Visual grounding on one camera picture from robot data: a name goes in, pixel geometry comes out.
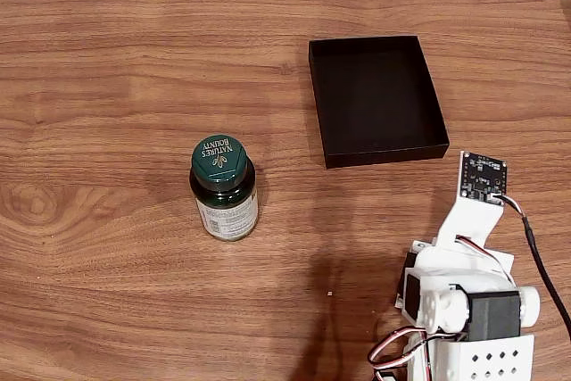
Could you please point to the green pill bottle white label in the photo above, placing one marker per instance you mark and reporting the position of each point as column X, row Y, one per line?
column 218, row 162

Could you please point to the shallow black cardboard box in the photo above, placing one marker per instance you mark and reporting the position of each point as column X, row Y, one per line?
column 374, row 100

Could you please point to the white printed camera mount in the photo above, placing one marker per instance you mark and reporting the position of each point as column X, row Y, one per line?
column 468, row 220

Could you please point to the bare camera circuit board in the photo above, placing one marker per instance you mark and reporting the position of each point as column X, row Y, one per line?
column 482, row 178

